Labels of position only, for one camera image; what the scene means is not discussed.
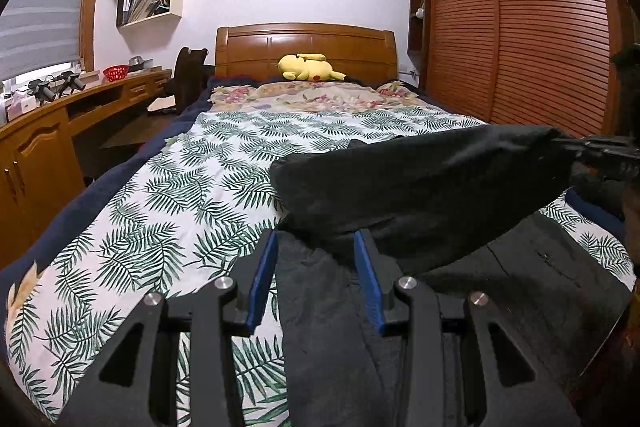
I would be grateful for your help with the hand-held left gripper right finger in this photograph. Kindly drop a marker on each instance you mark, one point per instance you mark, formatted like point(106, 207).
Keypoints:
point(367, 277)

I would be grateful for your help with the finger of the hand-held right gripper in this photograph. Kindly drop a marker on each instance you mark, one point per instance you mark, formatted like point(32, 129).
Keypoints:
point(600, 149)
point(597, 189)

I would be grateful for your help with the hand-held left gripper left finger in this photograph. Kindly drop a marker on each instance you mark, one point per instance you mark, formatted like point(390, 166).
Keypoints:
point(262, 277)

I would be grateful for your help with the black garment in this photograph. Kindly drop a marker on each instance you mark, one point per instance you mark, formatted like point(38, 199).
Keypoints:
point(425, 187)

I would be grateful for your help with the bed with fern-print cover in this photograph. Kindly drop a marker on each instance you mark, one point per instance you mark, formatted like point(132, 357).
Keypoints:
point(190, 197)

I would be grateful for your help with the wooden louvred wardrobe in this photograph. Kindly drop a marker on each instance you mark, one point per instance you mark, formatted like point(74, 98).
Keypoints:
point(525, 17)

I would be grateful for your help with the floral pillow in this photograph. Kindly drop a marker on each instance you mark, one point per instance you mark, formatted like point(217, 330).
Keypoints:
point(320, 96)

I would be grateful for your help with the dark brown chair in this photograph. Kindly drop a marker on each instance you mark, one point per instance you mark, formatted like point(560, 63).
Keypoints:
point(187, 77)

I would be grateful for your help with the yellow plush toy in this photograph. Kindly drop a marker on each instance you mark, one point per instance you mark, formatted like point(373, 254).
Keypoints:
point(307, 68)

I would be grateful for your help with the wooden headboard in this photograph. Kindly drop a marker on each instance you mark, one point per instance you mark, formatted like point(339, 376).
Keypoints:
point(300, 44)

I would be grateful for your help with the grey metal pot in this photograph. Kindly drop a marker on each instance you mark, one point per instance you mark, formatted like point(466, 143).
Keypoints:
point(140, 64)

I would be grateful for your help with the red basket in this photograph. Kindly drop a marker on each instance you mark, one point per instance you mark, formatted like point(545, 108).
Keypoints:
point(115, 73)

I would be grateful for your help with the wooden desk with cabinets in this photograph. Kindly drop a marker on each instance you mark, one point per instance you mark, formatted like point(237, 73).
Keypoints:
point(40, 157)

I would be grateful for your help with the black hand-held device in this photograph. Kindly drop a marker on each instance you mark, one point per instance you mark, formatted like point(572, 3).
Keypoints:
point(42, 91)
point(72, 82)

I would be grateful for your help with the white tissue box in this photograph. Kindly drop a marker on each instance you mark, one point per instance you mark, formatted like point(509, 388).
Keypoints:
point(20, 104)

